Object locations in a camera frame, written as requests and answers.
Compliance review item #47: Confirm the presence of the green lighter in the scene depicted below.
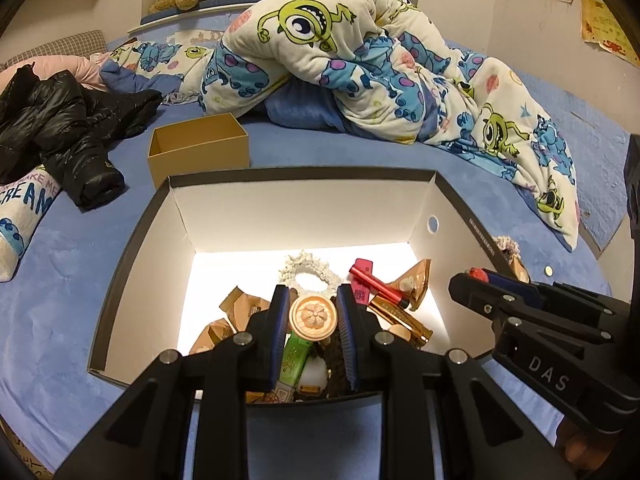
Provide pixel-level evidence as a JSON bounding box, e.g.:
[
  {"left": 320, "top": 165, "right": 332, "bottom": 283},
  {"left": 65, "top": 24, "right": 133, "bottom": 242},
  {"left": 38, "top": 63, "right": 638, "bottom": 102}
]
[{"left": 273, "top": 335, "right": 311, "bottom": 403}]

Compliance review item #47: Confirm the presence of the white lace scrunchie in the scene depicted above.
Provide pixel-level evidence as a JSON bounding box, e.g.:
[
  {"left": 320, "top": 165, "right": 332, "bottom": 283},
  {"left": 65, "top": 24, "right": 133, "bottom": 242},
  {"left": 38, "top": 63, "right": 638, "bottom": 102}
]
[{"left": 279, "top": 250, "right": 341, "bottom": 298}]

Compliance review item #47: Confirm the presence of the peach round cookie disc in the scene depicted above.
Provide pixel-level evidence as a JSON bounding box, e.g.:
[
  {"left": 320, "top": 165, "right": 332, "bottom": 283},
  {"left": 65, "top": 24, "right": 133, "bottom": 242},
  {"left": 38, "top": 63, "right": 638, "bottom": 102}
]
[{"left": 288, "top": 295, "right": 337, "bottom": 341}]

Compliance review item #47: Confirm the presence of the fluffy black white hair scrunchie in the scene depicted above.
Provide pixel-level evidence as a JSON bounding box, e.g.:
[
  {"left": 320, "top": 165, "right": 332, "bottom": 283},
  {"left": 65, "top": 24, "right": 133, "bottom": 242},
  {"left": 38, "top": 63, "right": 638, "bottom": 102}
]
[{"left": 494, "top": 235, "right": 521, "bottom": 261}]

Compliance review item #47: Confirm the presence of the black puffer jacket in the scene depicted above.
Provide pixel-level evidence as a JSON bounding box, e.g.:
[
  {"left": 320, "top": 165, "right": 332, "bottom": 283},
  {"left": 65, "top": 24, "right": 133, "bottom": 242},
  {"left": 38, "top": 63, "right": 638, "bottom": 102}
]
[{"left": 1, "top": 64, "right": 163, "bottom": 211}]

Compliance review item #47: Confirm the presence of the black hair claw clip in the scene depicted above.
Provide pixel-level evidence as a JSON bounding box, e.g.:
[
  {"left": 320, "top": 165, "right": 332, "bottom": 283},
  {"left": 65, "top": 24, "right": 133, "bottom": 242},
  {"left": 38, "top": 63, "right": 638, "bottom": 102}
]
[{"left": 323, "top": 333, "right": 350, "bottom": 399}]

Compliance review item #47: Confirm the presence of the pink garment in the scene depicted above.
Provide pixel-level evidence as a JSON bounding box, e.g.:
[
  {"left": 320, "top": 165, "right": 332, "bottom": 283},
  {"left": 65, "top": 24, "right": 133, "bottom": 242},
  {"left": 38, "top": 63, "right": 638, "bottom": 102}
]
[{"left": 0, "top": 54, "right": 107, "bottom": 91}]

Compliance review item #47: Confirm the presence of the person's right hand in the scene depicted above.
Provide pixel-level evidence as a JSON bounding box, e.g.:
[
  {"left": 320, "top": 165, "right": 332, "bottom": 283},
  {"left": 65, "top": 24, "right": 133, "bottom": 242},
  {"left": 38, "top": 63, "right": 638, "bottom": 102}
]
[{"left": 554, "top": 417, "right": 620, "bottom": 472}]

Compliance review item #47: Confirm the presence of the small gold cardboard box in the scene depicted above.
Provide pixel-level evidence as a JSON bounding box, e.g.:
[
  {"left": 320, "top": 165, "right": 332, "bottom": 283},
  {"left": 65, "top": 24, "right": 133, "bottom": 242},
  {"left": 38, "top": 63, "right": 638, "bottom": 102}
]
[{"left": 148, "top": 114, "right": 250, "bottom": 188}]

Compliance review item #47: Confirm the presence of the pink lighter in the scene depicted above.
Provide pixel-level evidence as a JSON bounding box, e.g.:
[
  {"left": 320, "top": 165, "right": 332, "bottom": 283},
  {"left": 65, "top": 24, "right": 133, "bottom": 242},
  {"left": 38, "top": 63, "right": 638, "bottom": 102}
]
[{"left": 349, "top": 258, "right": 373, "bottom": 306}]

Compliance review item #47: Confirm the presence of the yellow wall poster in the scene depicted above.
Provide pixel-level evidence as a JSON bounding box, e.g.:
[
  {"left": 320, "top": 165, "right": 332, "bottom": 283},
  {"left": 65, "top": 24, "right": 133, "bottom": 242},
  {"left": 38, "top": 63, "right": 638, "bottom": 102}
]
[{"left": 580, "top": 0, "right": 639, "bottom": 67}]

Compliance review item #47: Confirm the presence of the blue bed sheet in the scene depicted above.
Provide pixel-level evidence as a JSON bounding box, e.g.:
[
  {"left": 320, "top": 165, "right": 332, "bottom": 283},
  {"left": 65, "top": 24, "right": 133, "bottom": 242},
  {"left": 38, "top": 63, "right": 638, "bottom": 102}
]
[{"left": 1, "top": 120, "right": 611, "bottom": 469}]

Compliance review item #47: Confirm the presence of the red lighter with gold text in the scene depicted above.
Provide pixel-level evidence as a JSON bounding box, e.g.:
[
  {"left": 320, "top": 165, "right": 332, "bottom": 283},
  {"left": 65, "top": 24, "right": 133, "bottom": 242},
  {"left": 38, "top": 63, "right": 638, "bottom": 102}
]
[{"left": 349, "top": 266, "right": 410, "bottom": 309}]

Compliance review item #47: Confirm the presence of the brown triangular snack packet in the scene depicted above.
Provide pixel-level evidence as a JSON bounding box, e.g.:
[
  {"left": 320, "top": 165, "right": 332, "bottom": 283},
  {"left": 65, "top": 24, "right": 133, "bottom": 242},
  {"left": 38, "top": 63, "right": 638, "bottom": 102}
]
[{"left": 388, "top": 259, "right": 431, "bottom": 311}]

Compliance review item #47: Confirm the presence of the monster cartoon print duvet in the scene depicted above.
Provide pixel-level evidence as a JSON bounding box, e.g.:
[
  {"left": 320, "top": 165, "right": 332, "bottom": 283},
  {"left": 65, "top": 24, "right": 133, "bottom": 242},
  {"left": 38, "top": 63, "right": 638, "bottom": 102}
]
[{"left": 100, "top": 0, "right": 579, "bottom": 249}]

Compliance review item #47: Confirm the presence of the dark cardboard sorting box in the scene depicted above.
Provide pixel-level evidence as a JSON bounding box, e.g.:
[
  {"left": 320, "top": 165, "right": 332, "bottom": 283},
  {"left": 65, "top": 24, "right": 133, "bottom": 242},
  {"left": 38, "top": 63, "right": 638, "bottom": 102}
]
[{"left": 88, "top": 167, "right": 510, "bottom": 385}]

